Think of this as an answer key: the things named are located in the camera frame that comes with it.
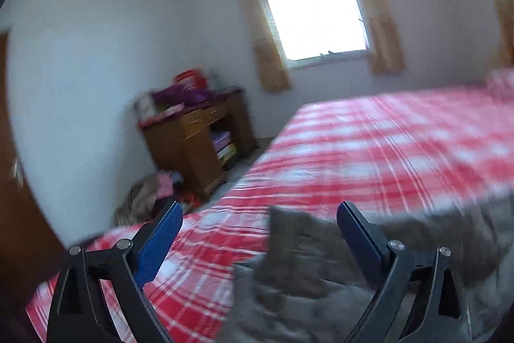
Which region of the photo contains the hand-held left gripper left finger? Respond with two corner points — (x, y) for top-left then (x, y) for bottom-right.
(46, 200), (184, 343)

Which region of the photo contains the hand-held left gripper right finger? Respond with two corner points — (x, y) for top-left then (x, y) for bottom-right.
(336, 201), (473, 343)

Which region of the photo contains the grey puffer jacket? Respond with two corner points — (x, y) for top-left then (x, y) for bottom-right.
(217, 192), (514, 343)

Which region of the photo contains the pile of clothes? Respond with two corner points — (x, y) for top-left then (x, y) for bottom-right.
(114, 171), (185, 227)

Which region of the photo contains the red bag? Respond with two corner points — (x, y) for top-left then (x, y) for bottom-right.
(179, 190), (201, 207)

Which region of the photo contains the red plaid bed sheet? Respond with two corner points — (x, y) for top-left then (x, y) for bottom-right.
(26, 86), (514, 343)

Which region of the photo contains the wooden desk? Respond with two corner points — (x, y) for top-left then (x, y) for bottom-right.
(138, 88), (258, 199)

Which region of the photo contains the yellow green box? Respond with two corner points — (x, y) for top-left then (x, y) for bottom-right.
(217, 144), (237, 163)

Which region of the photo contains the purple box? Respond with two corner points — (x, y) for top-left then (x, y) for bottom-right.
(212, 132), (231, 151)

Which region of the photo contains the pink flat box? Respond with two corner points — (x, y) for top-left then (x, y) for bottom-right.
(155, 104), (185, 119)

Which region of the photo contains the white printed box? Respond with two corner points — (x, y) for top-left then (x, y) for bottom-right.
(134, 92), (157, 121)

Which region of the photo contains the purple cloth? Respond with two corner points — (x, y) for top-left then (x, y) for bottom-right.
(153, 84), (219, 106)

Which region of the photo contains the red cardboard box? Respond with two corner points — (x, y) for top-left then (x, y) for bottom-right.
(174, 69), (207, 91)

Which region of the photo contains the pink quilt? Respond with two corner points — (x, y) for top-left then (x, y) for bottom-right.
(486, 68), (514, 100)

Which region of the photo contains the sliding window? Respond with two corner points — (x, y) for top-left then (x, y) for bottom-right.
(251, 0), (372, 70)

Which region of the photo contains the metal door handle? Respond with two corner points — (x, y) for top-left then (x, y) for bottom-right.
(12, 158), (25, 187)

